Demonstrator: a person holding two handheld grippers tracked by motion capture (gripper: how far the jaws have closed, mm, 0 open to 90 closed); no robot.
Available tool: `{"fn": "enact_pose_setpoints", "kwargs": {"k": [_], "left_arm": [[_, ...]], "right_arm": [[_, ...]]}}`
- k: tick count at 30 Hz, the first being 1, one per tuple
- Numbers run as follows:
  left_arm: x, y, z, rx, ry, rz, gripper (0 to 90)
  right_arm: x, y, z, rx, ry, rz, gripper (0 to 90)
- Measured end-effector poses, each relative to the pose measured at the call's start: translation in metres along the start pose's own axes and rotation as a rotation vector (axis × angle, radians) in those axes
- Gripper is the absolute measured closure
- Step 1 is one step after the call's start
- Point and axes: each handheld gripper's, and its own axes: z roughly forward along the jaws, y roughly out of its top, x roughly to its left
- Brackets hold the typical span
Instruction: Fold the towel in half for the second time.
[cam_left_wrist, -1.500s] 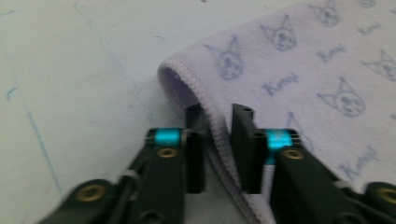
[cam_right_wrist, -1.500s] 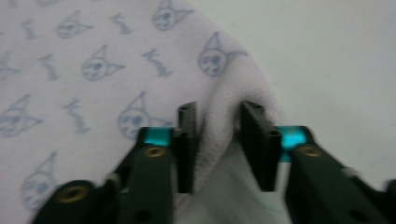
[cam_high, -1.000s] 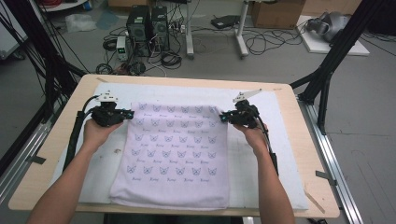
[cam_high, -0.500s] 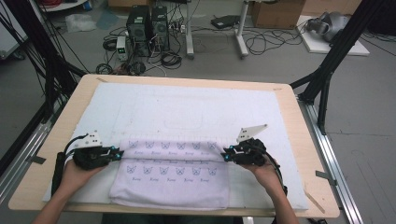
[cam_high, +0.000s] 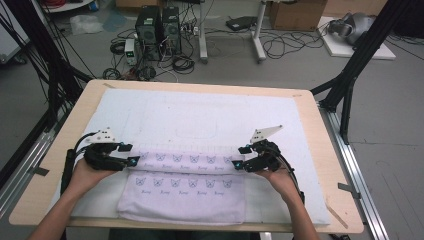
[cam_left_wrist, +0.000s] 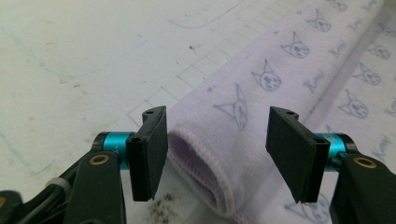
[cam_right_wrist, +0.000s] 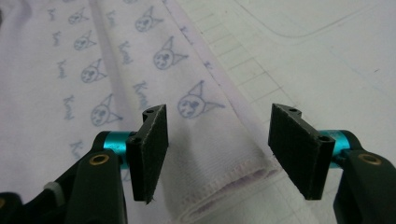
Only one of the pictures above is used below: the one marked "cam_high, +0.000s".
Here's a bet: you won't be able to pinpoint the teal floor sheet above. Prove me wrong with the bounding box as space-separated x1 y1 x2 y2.
102 11 128 33

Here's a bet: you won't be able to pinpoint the white foam mat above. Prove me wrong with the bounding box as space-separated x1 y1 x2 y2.
49 88 332 226

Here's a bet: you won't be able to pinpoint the person's left hand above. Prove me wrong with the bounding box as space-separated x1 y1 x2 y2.
68 158 118 198

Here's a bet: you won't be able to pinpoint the white desk leg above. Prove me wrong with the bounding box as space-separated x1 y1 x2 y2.
251 0 268 63
198 0 209 64

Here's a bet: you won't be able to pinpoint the person's right hand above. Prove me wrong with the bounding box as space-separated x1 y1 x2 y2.
263 166 302 202

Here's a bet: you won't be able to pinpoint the white floor board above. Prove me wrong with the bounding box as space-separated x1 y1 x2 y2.
316 15 397 61

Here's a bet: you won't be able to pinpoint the white power supply unit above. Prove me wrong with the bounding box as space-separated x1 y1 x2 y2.
124 38 138 66

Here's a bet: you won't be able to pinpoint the round white table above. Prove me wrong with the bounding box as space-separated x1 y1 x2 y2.
39 0 96 14

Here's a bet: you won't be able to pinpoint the black computer tower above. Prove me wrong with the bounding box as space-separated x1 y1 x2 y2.
134 5 163 62
160 5 183 56

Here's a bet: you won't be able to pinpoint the light pink shirt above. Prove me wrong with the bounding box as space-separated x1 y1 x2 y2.
116 144 248 226

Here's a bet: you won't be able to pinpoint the white cabinet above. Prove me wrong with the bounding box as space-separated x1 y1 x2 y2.
0 19 31 64

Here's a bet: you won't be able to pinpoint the grey headset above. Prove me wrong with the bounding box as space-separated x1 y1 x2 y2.
328 12 376 46

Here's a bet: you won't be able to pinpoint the flat black device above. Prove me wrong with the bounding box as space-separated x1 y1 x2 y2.
225 15 258 32

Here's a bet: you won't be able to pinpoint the clear plastic bag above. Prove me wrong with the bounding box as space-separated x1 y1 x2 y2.
69 14 104 36

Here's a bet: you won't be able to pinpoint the person's dark trousers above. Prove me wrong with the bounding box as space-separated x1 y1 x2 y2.
108 229 261 240

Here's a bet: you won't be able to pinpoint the long black floor cables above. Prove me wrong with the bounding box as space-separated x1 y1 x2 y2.
259 28 329 60

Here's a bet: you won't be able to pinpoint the black metal frame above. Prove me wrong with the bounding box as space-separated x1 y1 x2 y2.
309 0 414 145
0 0 95 133

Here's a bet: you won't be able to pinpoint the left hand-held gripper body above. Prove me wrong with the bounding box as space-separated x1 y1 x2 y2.
83 126 130 172

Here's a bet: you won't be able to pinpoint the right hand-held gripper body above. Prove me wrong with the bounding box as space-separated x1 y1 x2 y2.
243 124 284 173

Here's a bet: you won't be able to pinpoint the aluminium rail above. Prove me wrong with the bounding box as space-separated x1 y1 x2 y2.
319 106 391 240
0 109 68 218

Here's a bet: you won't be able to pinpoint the black tape strip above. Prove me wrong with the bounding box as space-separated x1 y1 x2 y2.
337 182 362 200
33 165 50 177

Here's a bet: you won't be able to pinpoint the brown cardboard box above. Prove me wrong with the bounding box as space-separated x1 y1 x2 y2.
268 0 328 32

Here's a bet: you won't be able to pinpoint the coiled black cable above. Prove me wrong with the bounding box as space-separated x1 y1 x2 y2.
171 54 196 75

